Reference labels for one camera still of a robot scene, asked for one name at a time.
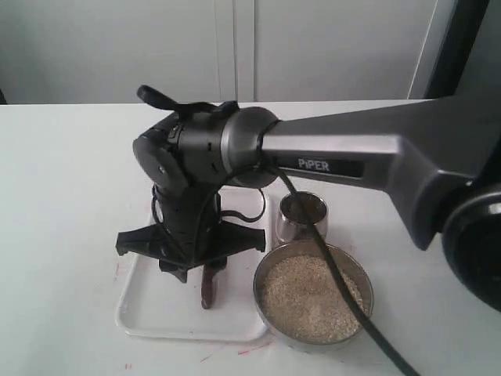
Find white rectangular plastic tray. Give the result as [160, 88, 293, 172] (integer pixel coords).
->
[115, 189, 273, 343]

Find steel bowl of rice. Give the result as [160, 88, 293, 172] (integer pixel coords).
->
[253, 240, 362, 351]

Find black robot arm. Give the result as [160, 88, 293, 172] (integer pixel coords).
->
[116, 85, 500, 309]

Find white cabinet doors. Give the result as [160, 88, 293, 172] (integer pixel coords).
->
[1, 1, 456, 104]

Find brown wooden spoon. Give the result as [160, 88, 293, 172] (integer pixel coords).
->
[200, 265, 219, 309]

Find small steel cup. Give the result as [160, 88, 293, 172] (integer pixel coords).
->
[276, 191, 329, 244]

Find dark post at right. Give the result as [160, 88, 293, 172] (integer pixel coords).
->
[424, 0, 500, 99]

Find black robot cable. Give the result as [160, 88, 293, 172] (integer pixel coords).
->
[150, 156, 422, 376]

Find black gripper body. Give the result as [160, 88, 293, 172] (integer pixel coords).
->
[115, 184, 266, 283]

